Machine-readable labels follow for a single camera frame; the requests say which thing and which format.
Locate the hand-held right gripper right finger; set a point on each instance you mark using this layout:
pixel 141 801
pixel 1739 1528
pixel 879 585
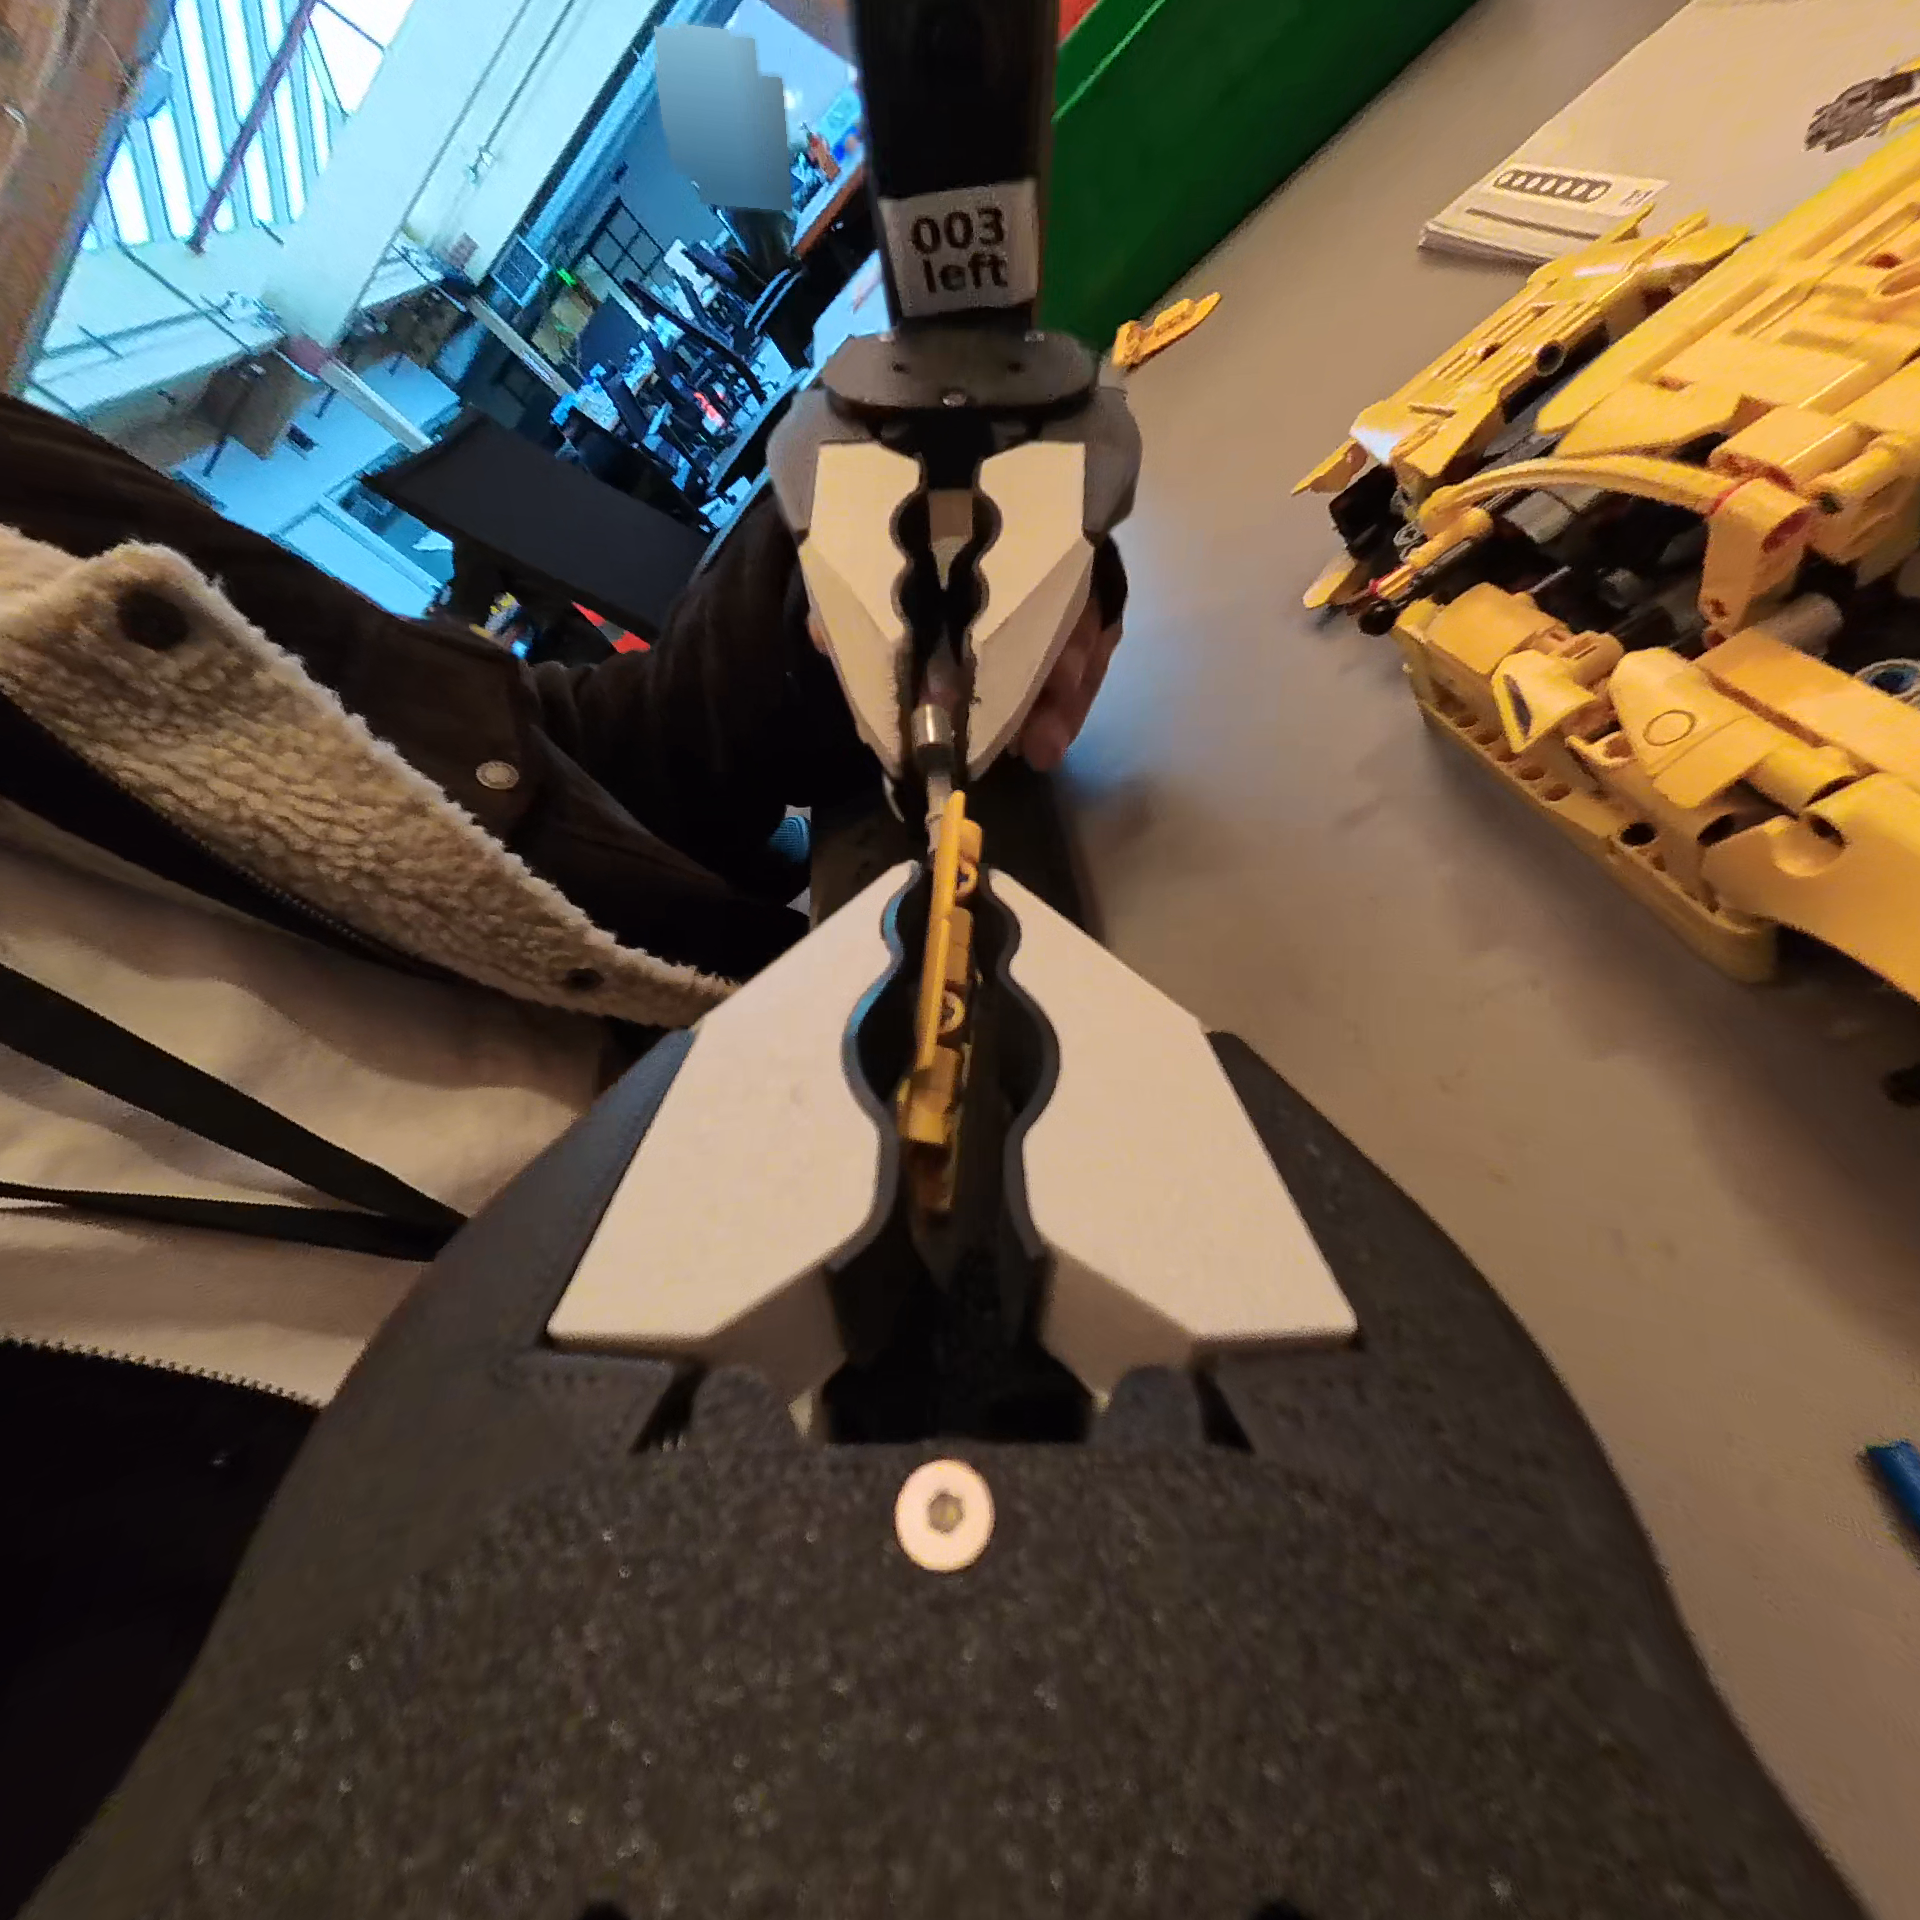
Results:
pixel 1185 1201

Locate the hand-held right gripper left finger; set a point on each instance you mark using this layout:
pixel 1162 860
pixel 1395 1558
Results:
pixel 720 1201

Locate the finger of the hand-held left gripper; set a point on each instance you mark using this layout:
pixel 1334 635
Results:
pixel 1042 570
pixel 848 570

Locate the yellow panel with axle pin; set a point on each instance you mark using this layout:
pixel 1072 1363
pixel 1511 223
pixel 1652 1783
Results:
pixel 944 961

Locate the person's left forearm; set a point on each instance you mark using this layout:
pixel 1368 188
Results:
pixel 705 674

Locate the person's left hand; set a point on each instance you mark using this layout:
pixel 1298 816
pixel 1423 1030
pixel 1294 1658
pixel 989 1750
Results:
pixel 1072 704

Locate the small yellow brick piece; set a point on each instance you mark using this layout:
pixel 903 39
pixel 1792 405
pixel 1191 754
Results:
pixel 1162 330

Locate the green plastic bin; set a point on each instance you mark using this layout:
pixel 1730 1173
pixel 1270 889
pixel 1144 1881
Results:
pixel 1200 120

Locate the white striped shirt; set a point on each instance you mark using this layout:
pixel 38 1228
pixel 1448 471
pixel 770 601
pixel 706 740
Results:
pixel 225 1305

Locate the yellow toy brick car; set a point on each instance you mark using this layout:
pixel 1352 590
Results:
pixel 1651 631

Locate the brown fleece-lined jacket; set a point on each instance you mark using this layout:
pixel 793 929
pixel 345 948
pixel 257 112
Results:
pixel 225 720

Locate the open instruction booklet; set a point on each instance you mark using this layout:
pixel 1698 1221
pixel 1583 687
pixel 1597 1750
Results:
pixel 1651 90

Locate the blue brick pin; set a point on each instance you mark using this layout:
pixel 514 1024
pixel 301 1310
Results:
pixel 1898 1484

